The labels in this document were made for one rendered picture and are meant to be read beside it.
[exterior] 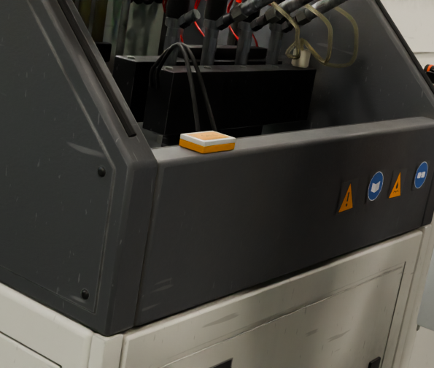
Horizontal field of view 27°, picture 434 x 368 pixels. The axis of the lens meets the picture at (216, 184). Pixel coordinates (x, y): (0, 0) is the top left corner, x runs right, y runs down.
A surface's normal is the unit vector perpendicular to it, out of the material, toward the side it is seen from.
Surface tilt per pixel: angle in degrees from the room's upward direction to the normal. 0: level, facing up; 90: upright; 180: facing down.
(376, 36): 90
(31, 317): 90
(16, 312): 90
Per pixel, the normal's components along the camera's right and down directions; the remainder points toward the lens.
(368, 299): 0.79, 0.28
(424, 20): 0.80, 0.04
